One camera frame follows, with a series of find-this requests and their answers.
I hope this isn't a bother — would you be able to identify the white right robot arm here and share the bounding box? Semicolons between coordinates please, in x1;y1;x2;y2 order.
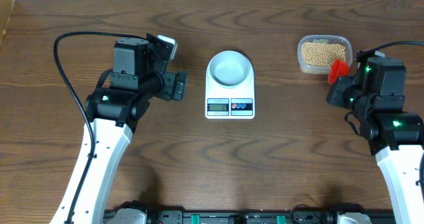
327;56;423;223

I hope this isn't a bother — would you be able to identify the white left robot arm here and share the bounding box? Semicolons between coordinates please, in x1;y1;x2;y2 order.
52;34;187;223

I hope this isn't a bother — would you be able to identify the red plastic measuring scoop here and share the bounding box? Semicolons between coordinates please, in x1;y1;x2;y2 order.
327;59;349;84

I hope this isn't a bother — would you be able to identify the white round bowl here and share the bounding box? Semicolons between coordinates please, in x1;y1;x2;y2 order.
206;50;254;88

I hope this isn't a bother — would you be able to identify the white digital kitchen scale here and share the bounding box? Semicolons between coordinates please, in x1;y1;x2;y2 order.
205;69;256;119

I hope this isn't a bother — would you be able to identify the clear plastic container of beans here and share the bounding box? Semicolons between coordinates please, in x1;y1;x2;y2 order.
297;35;353;75

